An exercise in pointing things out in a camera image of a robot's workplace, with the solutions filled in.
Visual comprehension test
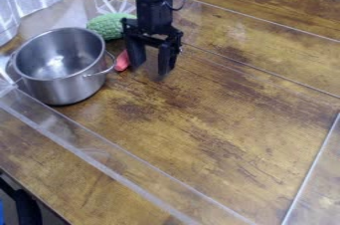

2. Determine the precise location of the green bumpy toy vegetable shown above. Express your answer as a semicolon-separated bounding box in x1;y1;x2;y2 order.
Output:
87;13;136;41

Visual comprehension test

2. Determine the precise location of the clear acrylic table barrier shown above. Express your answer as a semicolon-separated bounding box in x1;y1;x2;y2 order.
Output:
0;0;340;225

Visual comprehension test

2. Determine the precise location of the stainless steel pot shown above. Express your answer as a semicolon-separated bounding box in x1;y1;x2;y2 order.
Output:
8;27;117;106

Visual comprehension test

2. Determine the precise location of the black table leg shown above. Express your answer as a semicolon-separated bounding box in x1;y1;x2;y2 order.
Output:
0;177;43;225

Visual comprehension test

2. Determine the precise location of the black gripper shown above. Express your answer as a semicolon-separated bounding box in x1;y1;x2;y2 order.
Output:
123;0;183;76

